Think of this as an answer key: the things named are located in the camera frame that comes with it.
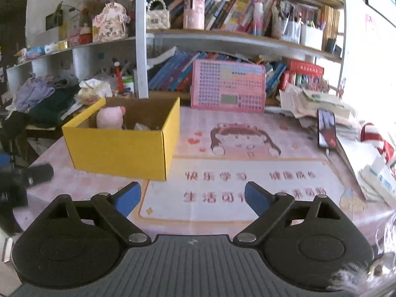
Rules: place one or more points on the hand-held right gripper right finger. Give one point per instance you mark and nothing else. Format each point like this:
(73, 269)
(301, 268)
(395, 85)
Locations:
(258, 198)

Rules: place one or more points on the clear pen holder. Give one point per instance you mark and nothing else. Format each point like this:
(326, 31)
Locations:
(290, 27)

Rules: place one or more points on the white power strip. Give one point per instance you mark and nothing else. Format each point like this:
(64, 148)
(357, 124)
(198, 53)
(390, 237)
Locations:
(382, 179)

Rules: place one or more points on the shelf row of mixed books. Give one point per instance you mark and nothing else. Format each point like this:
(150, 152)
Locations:
(229, 9)

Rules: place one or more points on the white quilted handbag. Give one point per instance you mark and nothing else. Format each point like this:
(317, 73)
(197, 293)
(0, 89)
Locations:
(157, 17)

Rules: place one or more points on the red marker pen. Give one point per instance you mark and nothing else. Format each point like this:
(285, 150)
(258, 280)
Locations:
(118, 77)

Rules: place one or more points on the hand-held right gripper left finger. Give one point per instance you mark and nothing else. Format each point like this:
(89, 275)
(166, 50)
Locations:
(126, 198)

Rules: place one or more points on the grey fuzzy sleeve cuff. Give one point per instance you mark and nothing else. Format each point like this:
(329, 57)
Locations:
(355, 278)

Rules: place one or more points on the pink checked tablecloth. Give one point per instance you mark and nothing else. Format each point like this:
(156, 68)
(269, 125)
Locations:
(198, 204)

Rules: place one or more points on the white green pen cup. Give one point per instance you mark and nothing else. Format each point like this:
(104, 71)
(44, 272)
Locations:
(128, 85)

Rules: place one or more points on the pink keypad learning toy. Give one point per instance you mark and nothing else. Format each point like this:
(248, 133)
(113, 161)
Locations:
(229, 83)

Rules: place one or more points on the white paper sheets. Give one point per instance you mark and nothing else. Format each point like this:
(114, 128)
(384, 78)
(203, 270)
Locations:
(352, 157)

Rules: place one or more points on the white pen holder box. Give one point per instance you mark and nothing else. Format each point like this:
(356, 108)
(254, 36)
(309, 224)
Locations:
(311, 37)

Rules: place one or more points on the gold ribbon roll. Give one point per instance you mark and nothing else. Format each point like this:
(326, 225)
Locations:
(62, 45)

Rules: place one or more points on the small dried flower bunch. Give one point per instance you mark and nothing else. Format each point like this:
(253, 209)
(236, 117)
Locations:
(317, 83)

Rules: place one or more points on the pile of clothes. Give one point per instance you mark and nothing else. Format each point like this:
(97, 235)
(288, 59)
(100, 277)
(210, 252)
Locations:
(40, 99)

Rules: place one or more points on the row of thin colourful books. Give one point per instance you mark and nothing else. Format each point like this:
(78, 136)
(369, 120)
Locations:
(273, 79)

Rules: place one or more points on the red white santa cloth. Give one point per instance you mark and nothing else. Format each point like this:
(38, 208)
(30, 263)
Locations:
(376, 139)

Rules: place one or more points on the red thick books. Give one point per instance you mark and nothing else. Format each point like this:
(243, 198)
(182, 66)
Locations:
(304, 68)

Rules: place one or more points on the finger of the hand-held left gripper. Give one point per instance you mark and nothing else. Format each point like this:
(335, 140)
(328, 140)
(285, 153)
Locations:
(4, 161)
(40, 174)

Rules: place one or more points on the soft tissue pack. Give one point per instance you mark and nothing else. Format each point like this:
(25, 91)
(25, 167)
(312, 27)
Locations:
(92, 92)

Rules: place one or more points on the floral fabric bag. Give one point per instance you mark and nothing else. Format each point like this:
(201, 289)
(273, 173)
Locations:
(109, 24)

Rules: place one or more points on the row of blue books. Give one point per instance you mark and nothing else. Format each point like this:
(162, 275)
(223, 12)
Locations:
(173, 74)

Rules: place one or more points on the white metal shelf unit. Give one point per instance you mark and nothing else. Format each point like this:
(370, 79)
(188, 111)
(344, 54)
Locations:
(140, 52)

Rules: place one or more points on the pink pig plush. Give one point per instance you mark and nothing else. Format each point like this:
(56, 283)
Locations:
(108, 117)

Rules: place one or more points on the pile of papers and notebooks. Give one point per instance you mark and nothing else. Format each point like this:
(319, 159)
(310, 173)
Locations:
(309, 105)

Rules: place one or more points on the yellow cardboard box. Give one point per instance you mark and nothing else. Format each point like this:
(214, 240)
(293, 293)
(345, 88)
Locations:
(114, 151)

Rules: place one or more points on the black smartphone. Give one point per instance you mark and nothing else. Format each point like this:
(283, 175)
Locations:
(327, 128)

